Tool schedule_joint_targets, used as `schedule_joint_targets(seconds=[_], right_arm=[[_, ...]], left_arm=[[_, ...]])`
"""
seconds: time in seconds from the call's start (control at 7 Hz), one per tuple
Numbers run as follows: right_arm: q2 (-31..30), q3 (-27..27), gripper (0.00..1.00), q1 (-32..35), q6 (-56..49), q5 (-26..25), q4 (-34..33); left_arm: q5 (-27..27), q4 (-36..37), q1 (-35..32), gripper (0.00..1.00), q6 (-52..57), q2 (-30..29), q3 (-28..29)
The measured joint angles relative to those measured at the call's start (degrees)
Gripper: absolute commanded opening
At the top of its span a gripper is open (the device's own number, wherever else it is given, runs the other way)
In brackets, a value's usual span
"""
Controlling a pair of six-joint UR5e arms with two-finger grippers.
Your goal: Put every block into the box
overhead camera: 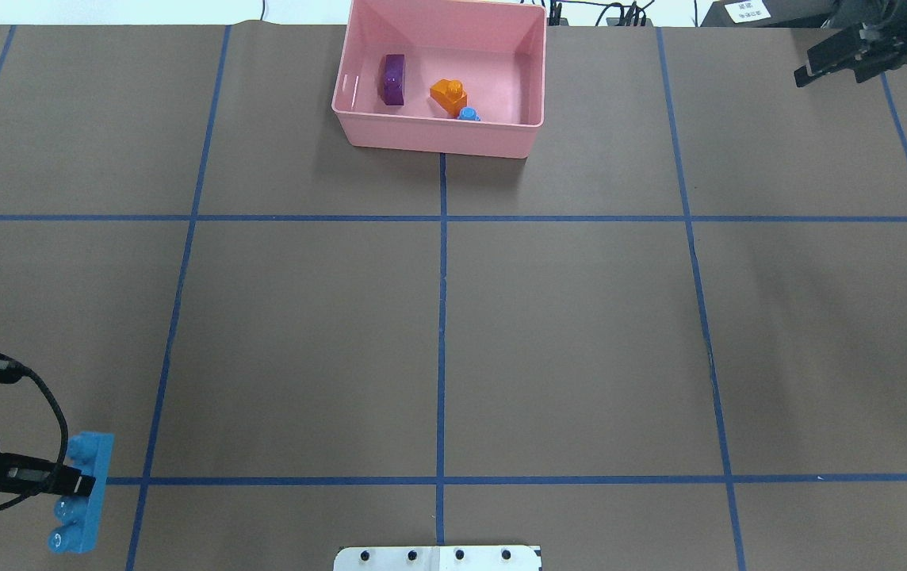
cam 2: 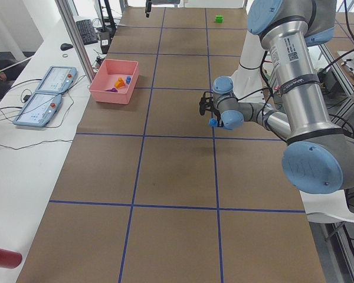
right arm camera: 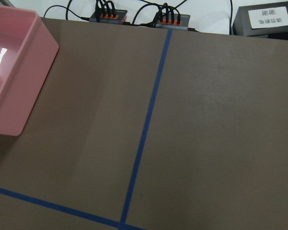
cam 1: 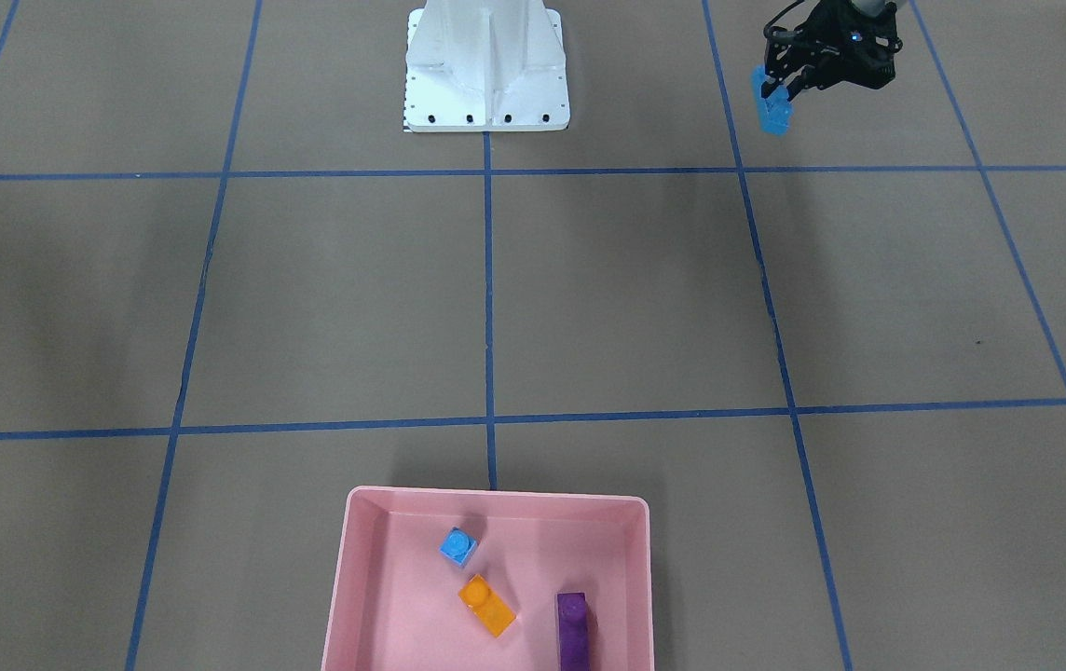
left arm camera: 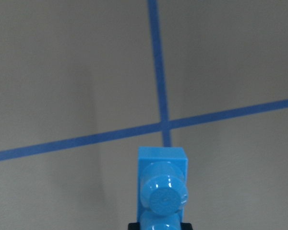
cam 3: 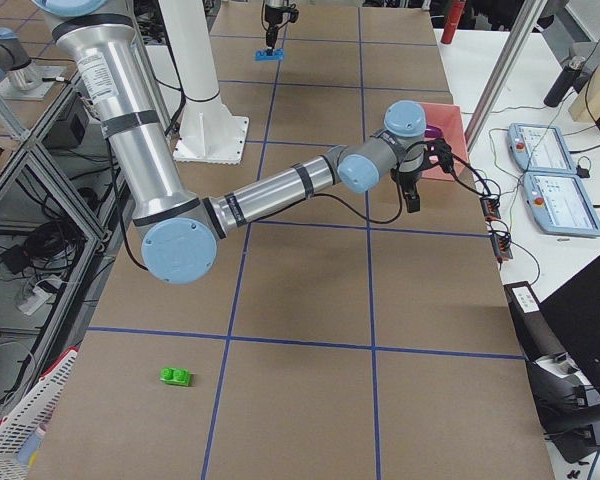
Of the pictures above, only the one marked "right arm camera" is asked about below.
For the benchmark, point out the pink plastic box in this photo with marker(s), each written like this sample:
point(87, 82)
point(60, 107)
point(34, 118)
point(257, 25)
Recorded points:
point(27, 51)

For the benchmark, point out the black box with label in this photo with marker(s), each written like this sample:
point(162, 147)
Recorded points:
point(263, 20)

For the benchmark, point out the usb hub with cables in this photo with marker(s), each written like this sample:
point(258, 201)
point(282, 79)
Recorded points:
point(106, 12)

